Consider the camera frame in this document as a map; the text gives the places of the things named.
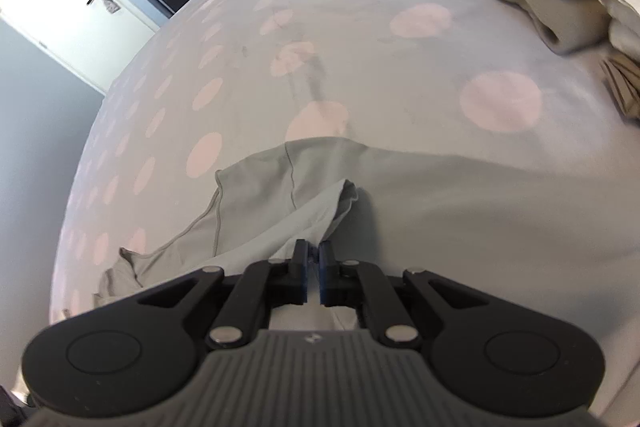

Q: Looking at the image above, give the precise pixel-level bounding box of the white folded garment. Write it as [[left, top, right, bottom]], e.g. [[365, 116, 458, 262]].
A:
[[589, 0, 640, 58]]

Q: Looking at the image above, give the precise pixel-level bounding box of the light blue shirt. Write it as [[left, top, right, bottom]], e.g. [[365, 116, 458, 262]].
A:
[[92, 137, 640, 427]]

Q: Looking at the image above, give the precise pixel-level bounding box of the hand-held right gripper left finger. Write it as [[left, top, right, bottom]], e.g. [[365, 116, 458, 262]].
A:
[[137, 239, 312, 349]]

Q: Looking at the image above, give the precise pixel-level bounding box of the striped brown garment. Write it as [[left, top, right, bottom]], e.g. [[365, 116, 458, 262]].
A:
[[600, 54, 640, 128]]

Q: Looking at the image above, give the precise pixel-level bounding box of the polka dot bed sheet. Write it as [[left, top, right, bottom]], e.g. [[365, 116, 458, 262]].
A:
[[47, 0, 640, 427]]

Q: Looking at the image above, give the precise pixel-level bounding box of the white door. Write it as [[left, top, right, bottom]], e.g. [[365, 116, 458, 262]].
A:
[[0, 0, 161, 95]]

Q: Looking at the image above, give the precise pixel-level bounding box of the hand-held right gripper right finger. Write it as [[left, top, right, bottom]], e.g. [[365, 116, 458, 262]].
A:
[[319, 241, 488, 349]]

